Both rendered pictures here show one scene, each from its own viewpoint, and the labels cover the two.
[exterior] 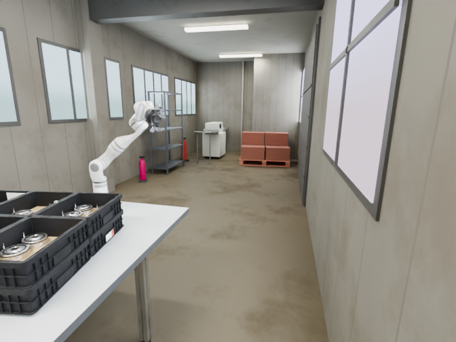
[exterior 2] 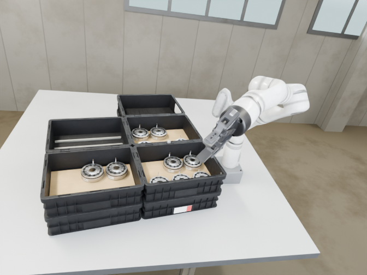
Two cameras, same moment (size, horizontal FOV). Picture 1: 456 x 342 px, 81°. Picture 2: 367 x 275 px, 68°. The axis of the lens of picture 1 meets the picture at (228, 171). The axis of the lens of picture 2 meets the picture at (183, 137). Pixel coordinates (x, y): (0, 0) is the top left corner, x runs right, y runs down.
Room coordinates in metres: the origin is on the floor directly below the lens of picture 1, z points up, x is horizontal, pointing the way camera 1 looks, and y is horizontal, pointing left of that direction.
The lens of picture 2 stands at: (0.96, -0.11, 1.74)
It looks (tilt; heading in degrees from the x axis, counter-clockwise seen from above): 33 degrees down; 63
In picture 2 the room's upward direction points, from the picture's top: 10 degrees clockwise
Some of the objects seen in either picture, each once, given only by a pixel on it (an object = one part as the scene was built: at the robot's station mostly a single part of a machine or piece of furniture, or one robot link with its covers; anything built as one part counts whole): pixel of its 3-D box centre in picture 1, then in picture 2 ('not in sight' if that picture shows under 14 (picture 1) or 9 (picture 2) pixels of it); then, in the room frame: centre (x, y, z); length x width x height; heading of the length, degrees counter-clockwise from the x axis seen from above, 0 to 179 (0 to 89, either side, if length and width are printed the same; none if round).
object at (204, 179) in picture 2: (82, 205); (178, 161); (1.44, 0.83, 0.92); 0.40 x 0.30 x 0.02; 177
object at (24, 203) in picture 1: (33, 212); (161, 136); (1.46, 1.13, 0.87); 0.40 x 0.30 x 0.11; 177
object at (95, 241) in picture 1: (85, 230); (174, 185); (1.44, 0.83, 0.76); 0.40 x 0.30 x 0.12; 177
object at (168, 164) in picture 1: (167, 132); not in sight; (6.33, 1.44, 0.91); 0.98 x 0.40 x 1.82; 168
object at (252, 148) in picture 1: (264, 148); not in sight; (7.32, -1.01, 0.42); 1.41 x 1.00 x 0.84; 78
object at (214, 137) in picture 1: (214, 140); not in sight; (8.17, 0.42, 0.53); 2.32 x 0.56 x 1.07; 168
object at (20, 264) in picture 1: (28, 237); (93, 170); (1.04, 0.85, 0.92); 0.40 x 0.30 x 0.02; 177
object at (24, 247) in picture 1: (14, 250); (92, 170); (1.05, 0.92, 0.86); 0.10 x 0.10 x 0.01
